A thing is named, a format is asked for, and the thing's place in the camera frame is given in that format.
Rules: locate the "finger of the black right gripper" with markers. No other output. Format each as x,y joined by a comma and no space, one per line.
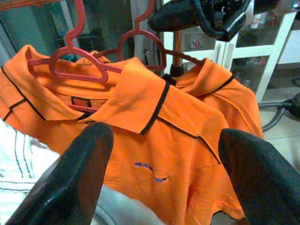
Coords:
173,17

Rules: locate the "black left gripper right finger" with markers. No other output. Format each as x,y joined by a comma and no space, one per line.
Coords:
262,182

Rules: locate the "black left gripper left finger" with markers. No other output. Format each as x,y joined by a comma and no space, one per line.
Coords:
70,187

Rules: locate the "red plastic hanger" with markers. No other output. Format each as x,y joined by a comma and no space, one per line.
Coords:
70,49
140,32

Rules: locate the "orange polo shirt black trim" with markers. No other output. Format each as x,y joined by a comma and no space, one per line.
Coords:
164,145
234,105

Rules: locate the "white garment grey stitching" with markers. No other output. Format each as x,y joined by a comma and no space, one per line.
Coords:
14,164

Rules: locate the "white glass door cabinet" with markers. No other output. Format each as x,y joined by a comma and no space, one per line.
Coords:
274,51

